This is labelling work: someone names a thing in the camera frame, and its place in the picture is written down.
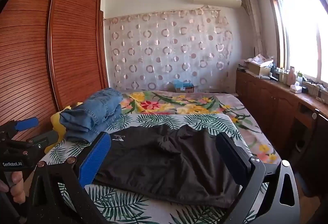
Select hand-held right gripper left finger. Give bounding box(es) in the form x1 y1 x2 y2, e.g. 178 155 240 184
27 132 112 224

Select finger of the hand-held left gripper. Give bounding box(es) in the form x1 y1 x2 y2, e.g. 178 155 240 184
0 117 39 135
24 130 60 153

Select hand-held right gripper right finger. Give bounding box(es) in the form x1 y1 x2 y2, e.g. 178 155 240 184
215 132 300 224

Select black pants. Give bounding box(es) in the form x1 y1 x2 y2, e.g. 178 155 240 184
93 123 241 208

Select person's left hand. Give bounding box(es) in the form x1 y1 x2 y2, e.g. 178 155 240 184
0 171 25 204

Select yellow pillow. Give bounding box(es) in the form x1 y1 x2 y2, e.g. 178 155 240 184
45 105 84 154

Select folded blue jeans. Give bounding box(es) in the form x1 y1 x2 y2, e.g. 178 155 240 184
59 87 123 143

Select leaf print bed sheet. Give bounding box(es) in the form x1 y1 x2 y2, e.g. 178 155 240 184
38 112 269 224

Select wooden sideboard cabinet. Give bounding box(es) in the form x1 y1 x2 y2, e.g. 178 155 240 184
235 70 328 196

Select cardboard box with blue contents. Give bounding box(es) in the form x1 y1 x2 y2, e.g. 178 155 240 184
171 80 195 94

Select open cardboard box with papers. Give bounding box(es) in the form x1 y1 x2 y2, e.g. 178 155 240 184
245 54 274 76

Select wooden slatted wardrobe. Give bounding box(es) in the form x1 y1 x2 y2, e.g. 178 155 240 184
0 0 109 142

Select white tissue box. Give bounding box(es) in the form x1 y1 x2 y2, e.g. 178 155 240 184
289 82 303 94

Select pink bottle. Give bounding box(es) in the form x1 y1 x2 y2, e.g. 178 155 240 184
287 66 296 85

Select circle pattern sheer curtain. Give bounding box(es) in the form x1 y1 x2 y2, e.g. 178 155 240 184
104 7 233 92

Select white window curtain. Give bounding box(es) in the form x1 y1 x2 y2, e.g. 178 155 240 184
241 0 267 58

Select power strip with cables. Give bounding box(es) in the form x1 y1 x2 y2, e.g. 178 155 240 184
304 80 326 99

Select wooden frame window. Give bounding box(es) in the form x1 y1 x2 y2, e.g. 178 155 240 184
264 0 328 104

